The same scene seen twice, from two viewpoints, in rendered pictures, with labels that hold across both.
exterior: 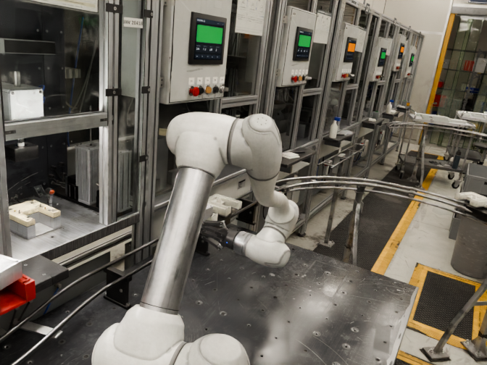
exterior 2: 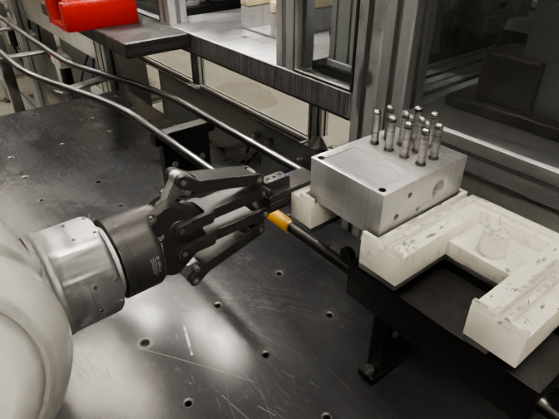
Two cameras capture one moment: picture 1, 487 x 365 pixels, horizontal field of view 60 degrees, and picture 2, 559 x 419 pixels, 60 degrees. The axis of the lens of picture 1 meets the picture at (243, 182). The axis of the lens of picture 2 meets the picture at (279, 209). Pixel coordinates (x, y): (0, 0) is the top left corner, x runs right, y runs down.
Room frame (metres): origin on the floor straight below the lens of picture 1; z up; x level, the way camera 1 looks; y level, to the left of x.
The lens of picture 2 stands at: (1.76, -0.24, 1.15)
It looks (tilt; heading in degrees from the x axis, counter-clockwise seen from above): 33 degrees down; 114
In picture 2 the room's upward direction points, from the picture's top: straight up
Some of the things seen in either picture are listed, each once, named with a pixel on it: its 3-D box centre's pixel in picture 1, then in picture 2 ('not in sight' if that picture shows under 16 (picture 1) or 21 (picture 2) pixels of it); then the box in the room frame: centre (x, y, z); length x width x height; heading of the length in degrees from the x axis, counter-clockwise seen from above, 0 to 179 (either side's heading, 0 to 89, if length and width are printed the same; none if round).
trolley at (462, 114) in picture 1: (469, 140); not in sight; (6.87, -3.58, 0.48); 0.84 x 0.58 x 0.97; 160
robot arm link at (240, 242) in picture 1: (243, 243); (77, 273); (1.48, -0.03, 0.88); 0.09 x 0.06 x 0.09; 153
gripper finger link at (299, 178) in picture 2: not in sight; (286, 184); (1.58, 0.18, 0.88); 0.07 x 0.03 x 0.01; 63
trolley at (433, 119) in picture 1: (434, 147); not in sight; (5.93, -2.63, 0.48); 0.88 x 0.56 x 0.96; 80
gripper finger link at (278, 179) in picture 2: not in sight; (267, 176); (1.57, 0.15, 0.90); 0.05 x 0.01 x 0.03; 63
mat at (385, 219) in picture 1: (399, 190); not in sight; (5.19, -2.01, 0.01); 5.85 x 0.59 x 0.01; 152
